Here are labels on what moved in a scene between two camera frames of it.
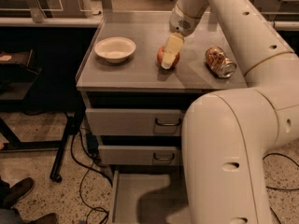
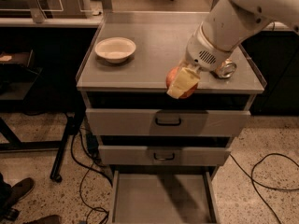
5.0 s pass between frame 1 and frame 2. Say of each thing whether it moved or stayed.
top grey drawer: stayed
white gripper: moved
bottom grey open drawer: stayed
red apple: moved
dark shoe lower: stayed
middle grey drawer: stayed
